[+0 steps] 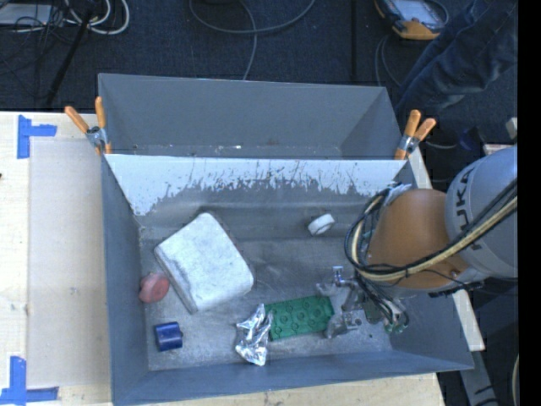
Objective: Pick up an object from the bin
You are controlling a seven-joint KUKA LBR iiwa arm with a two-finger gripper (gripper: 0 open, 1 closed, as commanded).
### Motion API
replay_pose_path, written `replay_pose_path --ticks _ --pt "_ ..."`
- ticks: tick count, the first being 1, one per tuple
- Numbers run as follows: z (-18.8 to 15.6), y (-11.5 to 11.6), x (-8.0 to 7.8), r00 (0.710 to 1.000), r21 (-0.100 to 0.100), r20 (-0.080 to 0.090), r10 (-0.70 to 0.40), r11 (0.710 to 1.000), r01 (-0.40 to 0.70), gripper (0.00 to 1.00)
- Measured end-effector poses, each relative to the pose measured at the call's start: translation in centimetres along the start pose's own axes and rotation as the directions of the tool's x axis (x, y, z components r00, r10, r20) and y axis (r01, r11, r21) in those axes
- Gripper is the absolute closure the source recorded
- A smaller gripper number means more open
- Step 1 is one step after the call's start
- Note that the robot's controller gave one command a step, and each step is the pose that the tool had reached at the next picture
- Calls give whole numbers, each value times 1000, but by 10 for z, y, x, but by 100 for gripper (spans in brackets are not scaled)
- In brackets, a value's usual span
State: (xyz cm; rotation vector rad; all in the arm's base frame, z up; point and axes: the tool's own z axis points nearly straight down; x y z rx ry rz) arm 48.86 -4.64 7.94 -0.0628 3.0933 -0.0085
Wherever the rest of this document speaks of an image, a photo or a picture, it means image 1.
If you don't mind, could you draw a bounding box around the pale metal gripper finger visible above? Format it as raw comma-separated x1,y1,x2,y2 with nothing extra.
315,266,358,309
323,311,364,340

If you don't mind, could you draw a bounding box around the dark green flat block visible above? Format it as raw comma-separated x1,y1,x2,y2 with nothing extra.
264,294,336,342

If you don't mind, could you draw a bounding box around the crumpled silver foil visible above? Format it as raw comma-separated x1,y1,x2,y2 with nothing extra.
234,303,275,367

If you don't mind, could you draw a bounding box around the white foam block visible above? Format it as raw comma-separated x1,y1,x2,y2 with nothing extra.
153,211,255,315

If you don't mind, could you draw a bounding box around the blue small block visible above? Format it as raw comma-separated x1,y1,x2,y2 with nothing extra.
153,321,184,352

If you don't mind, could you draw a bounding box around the pink round toy food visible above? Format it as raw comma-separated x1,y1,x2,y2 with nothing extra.
138,272,171,304

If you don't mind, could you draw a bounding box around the grey metal bin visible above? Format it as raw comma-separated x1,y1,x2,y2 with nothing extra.
96,73,475,406

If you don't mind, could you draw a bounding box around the person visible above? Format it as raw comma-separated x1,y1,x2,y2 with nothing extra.
395,0,519,114

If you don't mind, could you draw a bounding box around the pale wood board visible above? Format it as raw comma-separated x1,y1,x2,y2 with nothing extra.
25,135,112,389

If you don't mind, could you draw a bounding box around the white ring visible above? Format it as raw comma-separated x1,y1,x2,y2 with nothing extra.
307,213,336,237

